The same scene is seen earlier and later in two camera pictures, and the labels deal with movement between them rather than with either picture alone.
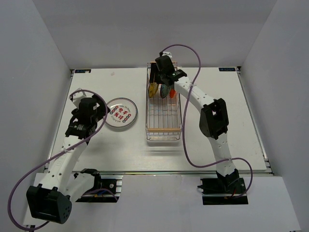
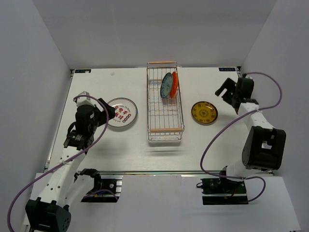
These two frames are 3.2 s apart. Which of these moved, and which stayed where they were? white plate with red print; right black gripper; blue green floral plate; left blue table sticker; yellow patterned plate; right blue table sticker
Moved: right black gripper; yellow patterned plate
Stayed: right blue table sticker; left blue table sticker; white plate with red print; blue green floral plate
